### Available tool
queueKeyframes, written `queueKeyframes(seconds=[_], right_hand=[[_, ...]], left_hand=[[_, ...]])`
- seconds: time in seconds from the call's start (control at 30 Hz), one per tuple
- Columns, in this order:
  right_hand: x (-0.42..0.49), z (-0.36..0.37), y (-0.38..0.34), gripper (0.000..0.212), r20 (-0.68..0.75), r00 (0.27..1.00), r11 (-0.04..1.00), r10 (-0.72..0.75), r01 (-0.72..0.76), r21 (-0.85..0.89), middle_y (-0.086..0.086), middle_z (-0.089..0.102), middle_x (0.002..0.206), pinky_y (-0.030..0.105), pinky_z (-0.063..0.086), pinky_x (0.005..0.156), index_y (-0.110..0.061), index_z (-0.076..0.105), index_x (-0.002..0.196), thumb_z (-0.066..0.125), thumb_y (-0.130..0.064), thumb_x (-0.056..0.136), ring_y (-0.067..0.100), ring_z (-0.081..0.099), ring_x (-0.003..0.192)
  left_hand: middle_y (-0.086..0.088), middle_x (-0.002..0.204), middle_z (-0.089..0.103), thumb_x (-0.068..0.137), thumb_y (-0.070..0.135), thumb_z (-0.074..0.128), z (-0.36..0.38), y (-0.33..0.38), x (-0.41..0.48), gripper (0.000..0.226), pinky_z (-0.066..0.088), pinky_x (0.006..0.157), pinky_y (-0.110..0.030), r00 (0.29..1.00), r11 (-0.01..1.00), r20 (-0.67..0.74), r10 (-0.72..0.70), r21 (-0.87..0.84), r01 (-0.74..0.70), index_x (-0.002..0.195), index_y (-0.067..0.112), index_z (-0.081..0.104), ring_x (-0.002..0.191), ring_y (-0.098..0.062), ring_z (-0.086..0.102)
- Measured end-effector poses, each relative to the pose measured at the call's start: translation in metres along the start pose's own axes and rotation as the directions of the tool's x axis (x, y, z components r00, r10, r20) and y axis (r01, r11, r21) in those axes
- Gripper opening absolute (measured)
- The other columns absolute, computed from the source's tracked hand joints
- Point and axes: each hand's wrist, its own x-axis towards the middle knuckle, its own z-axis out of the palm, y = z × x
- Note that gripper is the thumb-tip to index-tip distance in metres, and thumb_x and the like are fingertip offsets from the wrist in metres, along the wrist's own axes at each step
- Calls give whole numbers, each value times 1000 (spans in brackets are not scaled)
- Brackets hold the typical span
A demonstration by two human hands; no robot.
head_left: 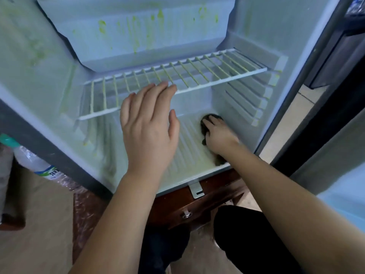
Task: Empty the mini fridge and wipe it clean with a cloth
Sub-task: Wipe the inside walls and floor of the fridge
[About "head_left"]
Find person's right hand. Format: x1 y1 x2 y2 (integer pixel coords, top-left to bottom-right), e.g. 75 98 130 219
202 115 243 160

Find person's left hand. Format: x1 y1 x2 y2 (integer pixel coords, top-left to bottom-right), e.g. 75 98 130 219
120 81 181 183

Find dark grey cloth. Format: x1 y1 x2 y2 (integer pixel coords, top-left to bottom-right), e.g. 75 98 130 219
200 113 224 147

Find green cap water bottle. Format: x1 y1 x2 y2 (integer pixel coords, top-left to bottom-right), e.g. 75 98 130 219
0 133 69 183

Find fridge door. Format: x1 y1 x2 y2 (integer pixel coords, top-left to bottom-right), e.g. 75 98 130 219
271 54 365 234

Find grey mini fridge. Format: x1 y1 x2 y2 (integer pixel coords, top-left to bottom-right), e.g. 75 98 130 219
0 0 365 200

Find person's right forearm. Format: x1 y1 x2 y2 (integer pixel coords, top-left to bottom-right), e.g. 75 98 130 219
222 144 365 274

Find person's left forearm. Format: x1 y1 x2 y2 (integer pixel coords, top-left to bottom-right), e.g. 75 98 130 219
68 174 163 274

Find person's dark trousers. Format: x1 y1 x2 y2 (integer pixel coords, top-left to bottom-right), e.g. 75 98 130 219
137 204 309 274

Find dark red wooden stand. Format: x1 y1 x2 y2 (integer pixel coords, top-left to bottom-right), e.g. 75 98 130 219
72 168 249 265

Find dark cabinet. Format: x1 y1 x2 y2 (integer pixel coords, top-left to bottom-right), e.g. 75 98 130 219
303 8 365 90

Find white wire shelf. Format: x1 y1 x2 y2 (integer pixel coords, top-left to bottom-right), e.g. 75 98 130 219
77 48 269 121

